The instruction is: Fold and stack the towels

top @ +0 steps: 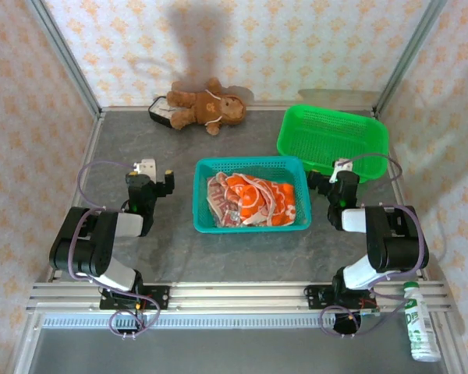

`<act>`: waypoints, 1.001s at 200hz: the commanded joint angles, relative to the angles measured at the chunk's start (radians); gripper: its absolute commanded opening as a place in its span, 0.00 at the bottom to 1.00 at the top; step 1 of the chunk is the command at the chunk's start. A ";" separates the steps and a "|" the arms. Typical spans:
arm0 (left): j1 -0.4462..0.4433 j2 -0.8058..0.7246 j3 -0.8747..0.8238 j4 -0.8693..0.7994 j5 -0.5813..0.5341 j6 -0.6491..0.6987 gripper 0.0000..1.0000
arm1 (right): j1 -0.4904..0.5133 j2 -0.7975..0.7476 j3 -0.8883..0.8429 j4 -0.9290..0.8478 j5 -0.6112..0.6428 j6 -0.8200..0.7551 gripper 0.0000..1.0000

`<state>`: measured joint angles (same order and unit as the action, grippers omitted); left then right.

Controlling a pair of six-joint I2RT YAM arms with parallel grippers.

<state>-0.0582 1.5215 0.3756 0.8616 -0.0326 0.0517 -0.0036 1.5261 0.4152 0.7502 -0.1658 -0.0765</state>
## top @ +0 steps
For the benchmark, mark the wide aluminium mounting rail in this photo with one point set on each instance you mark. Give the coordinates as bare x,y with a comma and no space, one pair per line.
238,296

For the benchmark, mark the white green drink bottle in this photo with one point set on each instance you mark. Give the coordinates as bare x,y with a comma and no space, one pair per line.
419,319

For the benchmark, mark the black alarm clock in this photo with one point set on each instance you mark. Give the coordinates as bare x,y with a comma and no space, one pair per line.
158,113

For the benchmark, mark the green plastic basket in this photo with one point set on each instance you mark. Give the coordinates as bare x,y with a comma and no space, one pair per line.
335,132

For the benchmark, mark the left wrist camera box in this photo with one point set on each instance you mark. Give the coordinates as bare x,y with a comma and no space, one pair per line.
147,168

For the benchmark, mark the aluminium frame post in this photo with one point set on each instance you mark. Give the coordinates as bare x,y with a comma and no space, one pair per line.
413,50
63,50

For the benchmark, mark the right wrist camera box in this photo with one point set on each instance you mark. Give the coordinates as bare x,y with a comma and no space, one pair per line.
345,165

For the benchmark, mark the teal plastic basket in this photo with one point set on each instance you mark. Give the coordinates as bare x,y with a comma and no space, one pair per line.
253,165

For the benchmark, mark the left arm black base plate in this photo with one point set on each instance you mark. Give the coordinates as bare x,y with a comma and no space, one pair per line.
160,298

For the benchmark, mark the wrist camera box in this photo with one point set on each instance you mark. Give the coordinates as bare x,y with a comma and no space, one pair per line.
345,165
147,168

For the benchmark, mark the brown teddy bear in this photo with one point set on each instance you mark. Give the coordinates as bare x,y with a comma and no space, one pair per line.
206,107

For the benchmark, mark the aluminium frame leg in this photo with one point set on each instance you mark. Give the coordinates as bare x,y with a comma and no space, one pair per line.
449,343
25,350

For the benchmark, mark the aluminium table edge rail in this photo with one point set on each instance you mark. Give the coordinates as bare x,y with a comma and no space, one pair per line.
92,136
400,192

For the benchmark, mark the lettered multicolour towel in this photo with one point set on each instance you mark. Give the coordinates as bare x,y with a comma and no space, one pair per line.
215,192

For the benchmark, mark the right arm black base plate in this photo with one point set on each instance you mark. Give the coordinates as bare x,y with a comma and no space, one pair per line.
316,298

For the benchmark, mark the bright orange flower towel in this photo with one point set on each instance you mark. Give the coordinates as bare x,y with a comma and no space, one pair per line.
249,195

